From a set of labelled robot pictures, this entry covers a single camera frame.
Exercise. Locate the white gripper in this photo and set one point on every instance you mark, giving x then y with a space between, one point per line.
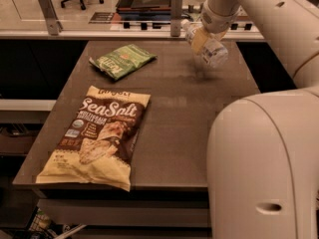
215 21

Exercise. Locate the clear plastic water bottle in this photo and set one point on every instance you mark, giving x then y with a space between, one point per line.
213 54

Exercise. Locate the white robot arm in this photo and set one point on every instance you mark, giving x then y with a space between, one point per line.
263 150

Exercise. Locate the dark tray on cart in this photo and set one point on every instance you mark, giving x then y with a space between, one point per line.
146 0

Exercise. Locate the green snack bag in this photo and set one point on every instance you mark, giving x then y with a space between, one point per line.
122 61

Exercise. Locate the sea salt chips bag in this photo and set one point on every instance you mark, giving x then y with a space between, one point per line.
99 143

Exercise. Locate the middle metal glass post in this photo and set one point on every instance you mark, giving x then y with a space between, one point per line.
175 16

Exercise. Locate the metal glass post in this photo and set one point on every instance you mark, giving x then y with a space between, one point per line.
53 25
175 16

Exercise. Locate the left metal glass post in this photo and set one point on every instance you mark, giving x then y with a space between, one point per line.
53 25

